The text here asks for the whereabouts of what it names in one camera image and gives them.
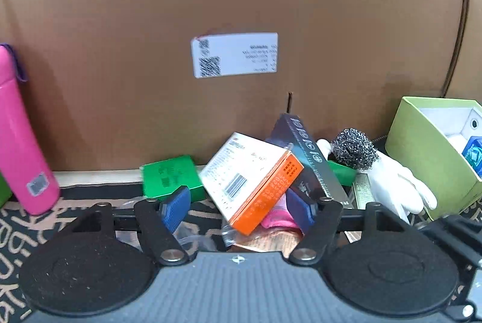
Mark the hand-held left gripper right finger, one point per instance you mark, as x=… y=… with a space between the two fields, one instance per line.
x=299 y=210

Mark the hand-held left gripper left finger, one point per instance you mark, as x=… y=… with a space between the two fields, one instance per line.
x=175 y=208

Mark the small green box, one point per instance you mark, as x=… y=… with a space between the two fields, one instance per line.
x=169 y=174

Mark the white and orange box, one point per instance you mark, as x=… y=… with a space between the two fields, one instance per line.
x=244 y=176

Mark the light green box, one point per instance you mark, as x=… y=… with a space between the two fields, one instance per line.
x=418 y=149

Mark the pink cloth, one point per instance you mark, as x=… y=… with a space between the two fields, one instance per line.
x=278 y=217

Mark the tall dark box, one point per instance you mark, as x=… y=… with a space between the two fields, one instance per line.
x=301 y=142

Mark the silver box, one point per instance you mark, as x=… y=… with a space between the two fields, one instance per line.
x=365 y=191

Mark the steel wool scrubber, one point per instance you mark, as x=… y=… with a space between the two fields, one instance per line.
x=354 y=149

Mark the blue patterned item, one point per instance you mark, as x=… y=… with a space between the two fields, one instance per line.
x=473 y=157

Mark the white glove with pink cuff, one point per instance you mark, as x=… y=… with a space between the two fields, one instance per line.
x=391 y=183

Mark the black patterned mat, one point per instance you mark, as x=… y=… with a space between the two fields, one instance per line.
x=22 y=232

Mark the large brown cardboard box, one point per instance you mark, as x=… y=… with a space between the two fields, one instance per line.
x=150 y=44

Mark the white shipping label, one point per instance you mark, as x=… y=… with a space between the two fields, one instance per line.
x=235 y=53

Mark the pink bottle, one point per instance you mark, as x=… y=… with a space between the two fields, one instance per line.
x=19 y=142

